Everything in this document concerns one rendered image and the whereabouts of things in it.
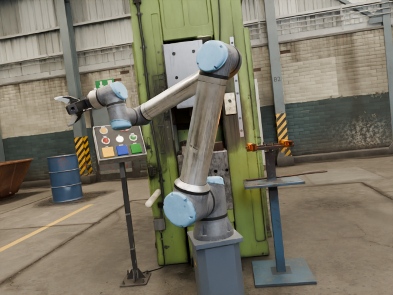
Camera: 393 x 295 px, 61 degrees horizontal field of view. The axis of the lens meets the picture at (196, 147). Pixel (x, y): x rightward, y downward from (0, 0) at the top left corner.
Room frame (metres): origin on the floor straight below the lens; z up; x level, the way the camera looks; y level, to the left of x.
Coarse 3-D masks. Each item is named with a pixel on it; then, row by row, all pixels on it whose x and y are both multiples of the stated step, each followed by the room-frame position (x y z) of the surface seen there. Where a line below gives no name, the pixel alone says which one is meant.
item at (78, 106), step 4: (84, 100) 1.61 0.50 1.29; (72, 104) 1.57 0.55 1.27; (76, 104) 1.58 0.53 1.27; (80, 104) 1.60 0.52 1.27; (84, 104) 1.61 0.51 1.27; (88, 104) 1.62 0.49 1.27; (68, 108) 1.56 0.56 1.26; (72, 108) 1.56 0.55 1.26; (76, 108) 1.58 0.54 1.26; (80, 108) 1.59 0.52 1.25; (84, 108) 1.61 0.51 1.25; (68, 112) 1.56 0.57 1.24; (72, 112) 1.56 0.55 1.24; (76, 112) 1.58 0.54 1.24
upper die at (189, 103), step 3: (189, 99) 2.59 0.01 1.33; (192, 99) 2.59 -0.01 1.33; (183, 102) 2.59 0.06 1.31; (186, 102) 2.59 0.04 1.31; (189, 102) 2.59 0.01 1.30; (192, 102) 2.59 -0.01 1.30; (177, 105) 2.60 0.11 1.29; (180, 105) 2.59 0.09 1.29; (183, 105) 2.59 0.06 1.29; (186, 105) 2.59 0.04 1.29; (189, 105) 2.59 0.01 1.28; (192, 105) 2.59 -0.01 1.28; (177, 108) 2.60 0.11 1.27; (180, 108) 2.62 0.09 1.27; (183, 108) 2.66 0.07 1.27; (186, 108) 2.70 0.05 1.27
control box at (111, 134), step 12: (96, 132) 2.44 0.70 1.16; (108, 132) 2.46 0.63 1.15; (120, 132) 2.49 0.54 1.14; (132, 132) 2.52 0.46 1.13; (96, 144) 2.39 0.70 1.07; (108, 144) 2.41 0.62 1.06; (120, 144) 2.44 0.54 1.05; (120, 156) 2.39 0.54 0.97; (132, 156) 2.42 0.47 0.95; (144, 156) 2.48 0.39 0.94
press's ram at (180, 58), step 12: (168, 48) 2.60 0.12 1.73; (180, 48) 2.59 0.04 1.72; (192, 48) 2.59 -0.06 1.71; (168, 60) 2.60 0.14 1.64; (180, 60) 2.59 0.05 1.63; (192, 60) 2.59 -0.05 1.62; (168, 72) 2.60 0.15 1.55; (180, 72) 2.59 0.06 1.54; (192, 72) 2.59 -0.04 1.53; (168, 84) 2.60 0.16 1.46
